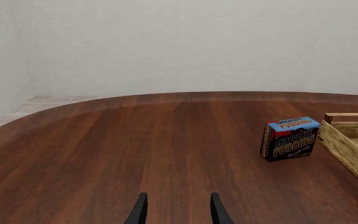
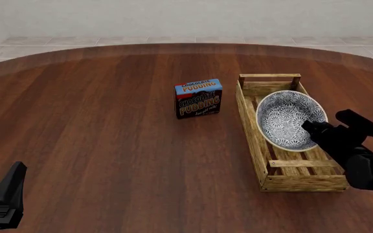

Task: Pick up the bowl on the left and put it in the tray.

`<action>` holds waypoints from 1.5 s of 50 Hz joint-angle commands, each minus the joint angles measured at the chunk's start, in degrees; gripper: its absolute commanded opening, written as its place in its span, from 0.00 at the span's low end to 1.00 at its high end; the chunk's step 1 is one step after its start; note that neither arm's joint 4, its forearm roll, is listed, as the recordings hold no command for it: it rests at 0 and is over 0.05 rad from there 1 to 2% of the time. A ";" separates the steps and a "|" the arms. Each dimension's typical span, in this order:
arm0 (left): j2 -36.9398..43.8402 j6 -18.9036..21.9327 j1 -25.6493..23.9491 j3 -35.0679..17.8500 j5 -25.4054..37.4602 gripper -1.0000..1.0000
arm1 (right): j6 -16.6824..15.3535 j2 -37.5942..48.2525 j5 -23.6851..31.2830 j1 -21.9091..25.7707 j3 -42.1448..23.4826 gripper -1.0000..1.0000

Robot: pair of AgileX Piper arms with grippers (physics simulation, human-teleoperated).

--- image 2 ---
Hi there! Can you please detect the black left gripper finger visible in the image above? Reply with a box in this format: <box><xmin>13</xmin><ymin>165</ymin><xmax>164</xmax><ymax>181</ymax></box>
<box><xmin>0</xmin><ymin>161</ymin><xmax>28</xmax><ymax>215</ymax></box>

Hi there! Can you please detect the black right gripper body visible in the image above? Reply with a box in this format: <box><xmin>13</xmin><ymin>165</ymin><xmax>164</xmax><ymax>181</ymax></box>
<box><xmin>315</xmin><ymin>126</ymin><xmax>367</xmax><ymax>161</ymax></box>

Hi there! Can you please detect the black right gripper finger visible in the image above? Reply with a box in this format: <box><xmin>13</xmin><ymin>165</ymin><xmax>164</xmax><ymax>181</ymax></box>
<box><xmin>300</xmin><ymin>120</ymin><xmax>335</xmax><ymax>144</ymax></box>

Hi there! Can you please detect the blue-white patterned bowl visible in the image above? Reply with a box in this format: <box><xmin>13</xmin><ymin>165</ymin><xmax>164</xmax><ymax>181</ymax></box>
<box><xmin>255</xmin><ymin>89</ymin><xmax>329</xmax><ymax>153</ymax></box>

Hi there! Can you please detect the wooden slat tray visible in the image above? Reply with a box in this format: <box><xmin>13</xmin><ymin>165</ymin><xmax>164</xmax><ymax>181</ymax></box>
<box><xmin>235</xmin><ymin>73</ymin><xmax>350</xmax><ymax>193</ymax></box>

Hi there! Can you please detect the chocolate pudding box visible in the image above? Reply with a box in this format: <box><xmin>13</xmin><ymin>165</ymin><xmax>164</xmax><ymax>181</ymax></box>
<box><xmin>173</xmin><ymin>78</ymin><xmax>223</xmax><ymax>120</ymax></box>

